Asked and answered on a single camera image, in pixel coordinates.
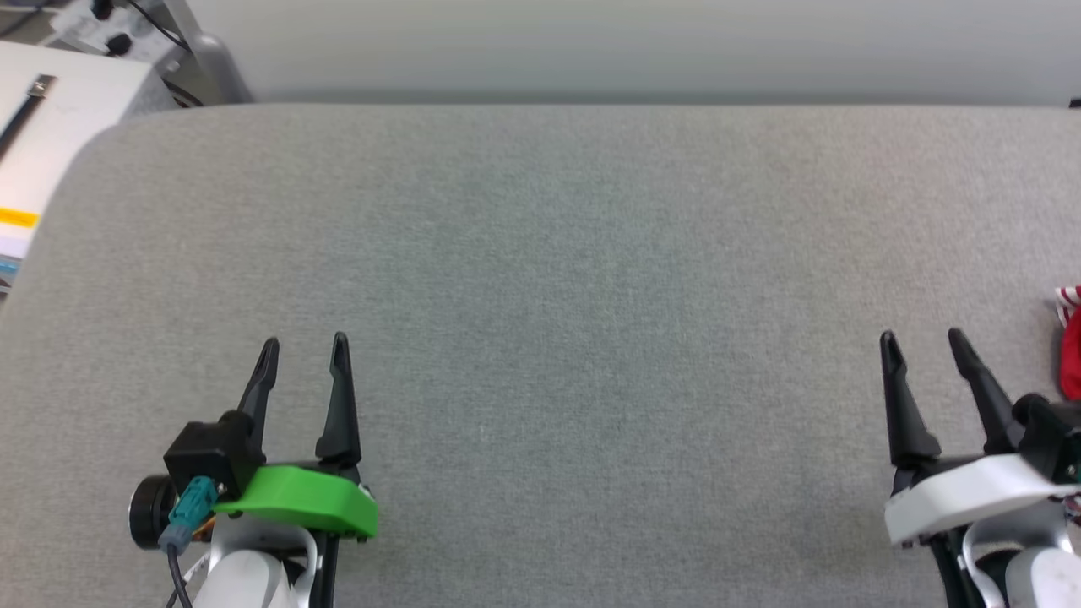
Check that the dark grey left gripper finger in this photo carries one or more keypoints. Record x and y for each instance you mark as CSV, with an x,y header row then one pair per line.
x,y
260,397
340,414

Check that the white power strip with plugs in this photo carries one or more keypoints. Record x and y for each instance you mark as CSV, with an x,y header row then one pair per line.
x,y
93,25

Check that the grey metal frame leg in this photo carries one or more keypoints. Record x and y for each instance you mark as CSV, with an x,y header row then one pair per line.
x,y
211,59

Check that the red shirt with white trim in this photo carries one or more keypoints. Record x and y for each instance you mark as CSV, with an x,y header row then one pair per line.
x,y
1072,355

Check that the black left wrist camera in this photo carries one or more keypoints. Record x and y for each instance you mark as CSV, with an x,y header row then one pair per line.
x,y
207,456

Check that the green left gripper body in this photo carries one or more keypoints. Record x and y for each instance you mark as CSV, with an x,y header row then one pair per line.
x,y
304,498

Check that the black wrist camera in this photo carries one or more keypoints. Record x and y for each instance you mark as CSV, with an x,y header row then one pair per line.
x,y
1047,431
207,456

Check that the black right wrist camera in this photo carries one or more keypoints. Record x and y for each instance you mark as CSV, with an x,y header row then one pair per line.
x,y
1047,431

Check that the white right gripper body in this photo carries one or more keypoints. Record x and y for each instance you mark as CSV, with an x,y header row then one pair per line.
x,y
963,498

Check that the white flat box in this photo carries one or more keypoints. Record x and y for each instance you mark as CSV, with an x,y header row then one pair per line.
x,y
67,118

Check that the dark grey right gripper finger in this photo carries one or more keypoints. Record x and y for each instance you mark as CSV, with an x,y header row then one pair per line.
x,y
988,405
908,422

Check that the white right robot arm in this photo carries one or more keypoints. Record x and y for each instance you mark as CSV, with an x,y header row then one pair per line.
x,y
1039,574

